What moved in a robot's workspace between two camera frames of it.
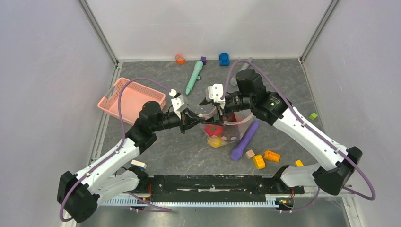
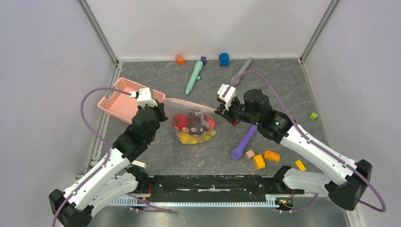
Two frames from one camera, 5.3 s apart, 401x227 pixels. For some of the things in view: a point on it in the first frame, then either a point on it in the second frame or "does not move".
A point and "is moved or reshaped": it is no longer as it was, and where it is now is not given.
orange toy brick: [272, 156] does not move
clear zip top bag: [235, 123] is moved or reshaped
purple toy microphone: [237, 153] does not move
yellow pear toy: [215, 142] → [186, 138]
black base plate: [216, 188] does not move
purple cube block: [204, 59] does not move
